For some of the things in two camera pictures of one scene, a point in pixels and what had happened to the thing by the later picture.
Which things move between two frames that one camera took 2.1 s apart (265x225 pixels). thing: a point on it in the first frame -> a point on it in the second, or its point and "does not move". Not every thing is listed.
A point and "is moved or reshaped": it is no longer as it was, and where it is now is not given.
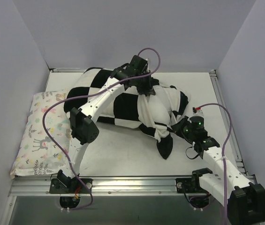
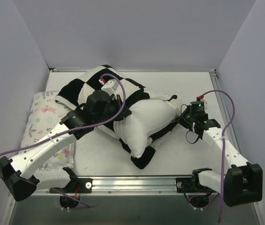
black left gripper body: (145, 86) -> (124, 112)
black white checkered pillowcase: (155, 113) is moved or reshaped
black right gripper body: (179, 124) -> (182, 118)
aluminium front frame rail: (101, 186) does not move
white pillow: (161, 110) is moved or reshaped
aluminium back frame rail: (213, 71) does not move
